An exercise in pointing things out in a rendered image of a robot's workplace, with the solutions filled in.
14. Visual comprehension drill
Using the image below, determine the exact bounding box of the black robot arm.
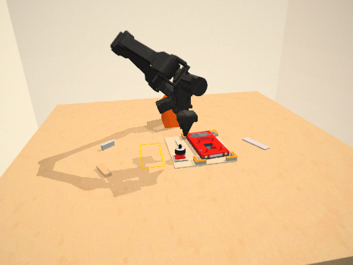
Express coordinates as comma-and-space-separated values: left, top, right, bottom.
110, 30, 208, 114

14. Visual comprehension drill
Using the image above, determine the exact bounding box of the white flat bar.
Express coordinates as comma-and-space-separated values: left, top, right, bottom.
242, 137, 270, 150

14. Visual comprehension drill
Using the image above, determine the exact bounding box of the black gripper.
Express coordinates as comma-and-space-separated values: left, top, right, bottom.
171, 90, 198, 136

